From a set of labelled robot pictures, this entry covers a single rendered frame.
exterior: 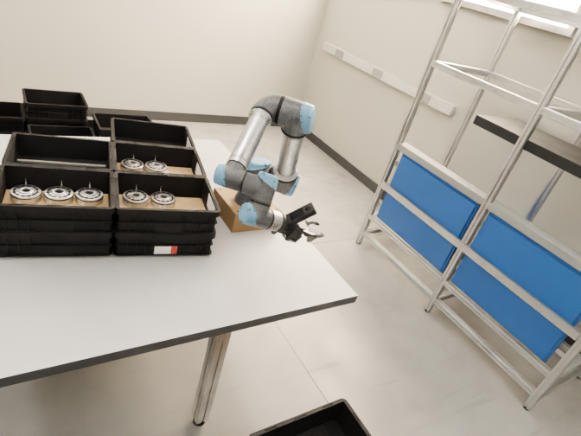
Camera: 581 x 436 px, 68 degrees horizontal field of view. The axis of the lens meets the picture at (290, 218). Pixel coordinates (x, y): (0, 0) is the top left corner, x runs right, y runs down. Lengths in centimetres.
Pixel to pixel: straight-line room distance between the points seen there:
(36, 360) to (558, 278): 245
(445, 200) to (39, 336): 245
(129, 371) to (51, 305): 80
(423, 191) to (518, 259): 79
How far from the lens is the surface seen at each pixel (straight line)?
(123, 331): 156
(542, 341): 291
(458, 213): 303
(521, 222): 282
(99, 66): 486
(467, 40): 420
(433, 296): 326
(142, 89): 501
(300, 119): 171
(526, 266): 284
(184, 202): 199
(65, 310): 164
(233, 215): 204
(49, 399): 229
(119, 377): 233
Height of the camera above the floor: 185
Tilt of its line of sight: 30 degrees down
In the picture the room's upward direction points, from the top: 17 degrees clockwise
